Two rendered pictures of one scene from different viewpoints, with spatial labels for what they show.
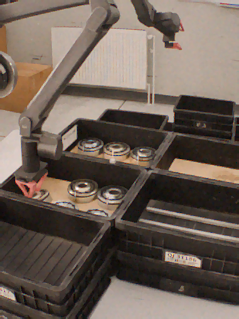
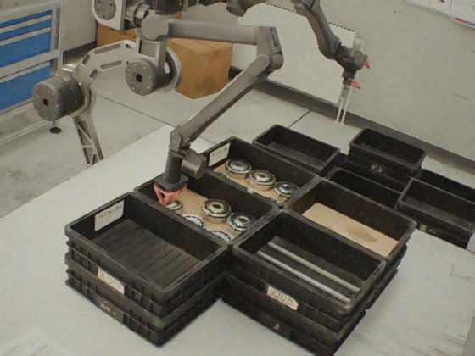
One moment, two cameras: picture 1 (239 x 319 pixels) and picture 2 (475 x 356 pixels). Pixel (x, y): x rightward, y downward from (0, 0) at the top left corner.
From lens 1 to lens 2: 66 cm
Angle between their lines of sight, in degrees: 6
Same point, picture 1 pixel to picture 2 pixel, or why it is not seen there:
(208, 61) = (422, 88)
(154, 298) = (249, 328)
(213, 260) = (308, 306)
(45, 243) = (166, 251)
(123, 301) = (220, 323)
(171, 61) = (376, 77)
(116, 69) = (308, 70)
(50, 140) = (194, 159)
